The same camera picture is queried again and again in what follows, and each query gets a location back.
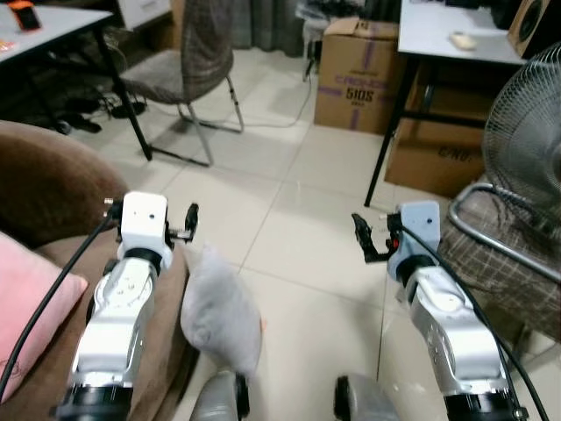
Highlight large plain cardboard box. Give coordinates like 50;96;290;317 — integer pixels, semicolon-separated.
383;61;494;200

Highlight orange phone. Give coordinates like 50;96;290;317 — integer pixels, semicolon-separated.
8;0;44;33

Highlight grey left robot leg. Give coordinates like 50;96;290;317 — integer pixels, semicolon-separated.
188;369;252;421

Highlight grey standing fan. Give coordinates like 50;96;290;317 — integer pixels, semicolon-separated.
481;44;561;231

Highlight pink pillow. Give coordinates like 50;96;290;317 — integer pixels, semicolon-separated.
0;232;89;404

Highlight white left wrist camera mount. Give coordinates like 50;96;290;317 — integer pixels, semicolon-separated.
117;191;174;271

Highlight grey pillow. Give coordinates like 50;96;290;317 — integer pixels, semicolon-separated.
179;245;265;380

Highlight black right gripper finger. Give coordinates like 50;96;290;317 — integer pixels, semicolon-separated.
352;213;376;263

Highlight white cabinet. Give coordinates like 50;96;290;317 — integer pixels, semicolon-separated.
116;0;174;31

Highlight white table with orange phone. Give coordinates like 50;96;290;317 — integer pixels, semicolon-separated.
0;0;155;164

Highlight white table with mouse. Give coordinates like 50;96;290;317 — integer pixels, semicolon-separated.
363;0;537;209

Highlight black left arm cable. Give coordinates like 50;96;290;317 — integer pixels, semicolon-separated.
0;210;122;397

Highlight wooden speaker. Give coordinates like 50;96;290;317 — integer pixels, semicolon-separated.
506;0;555;59

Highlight white computer mouse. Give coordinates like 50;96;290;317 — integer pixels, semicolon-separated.
448;31;479;51

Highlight grey robot leg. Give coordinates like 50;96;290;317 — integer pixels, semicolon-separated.
188;369;252;421
334;375;402;421

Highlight brown sofa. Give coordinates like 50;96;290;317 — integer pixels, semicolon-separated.
0;120;201;421

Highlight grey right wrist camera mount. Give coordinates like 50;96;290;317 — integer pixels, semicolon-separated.
389;201;443;280

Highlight plaid chair with high backrest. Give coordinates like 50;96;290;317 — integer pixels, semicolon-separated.
117;0;247;168

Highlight plaid chair with metal armrest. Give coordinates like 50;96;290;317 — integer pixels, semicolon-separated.
437;182;561;341

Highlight grey right robot leg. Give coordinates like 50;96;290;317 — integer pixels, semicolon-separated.
334;375;402;421

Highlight cardboard box with purple print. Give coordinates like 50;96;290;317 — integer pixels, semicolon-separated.
313;17;409;135

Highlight black shoes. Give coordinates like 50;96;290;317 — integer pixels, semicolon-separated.
48;95;152;135

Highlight grey curtain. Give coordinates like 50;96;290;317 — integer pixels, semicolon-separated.
231;0;309;55

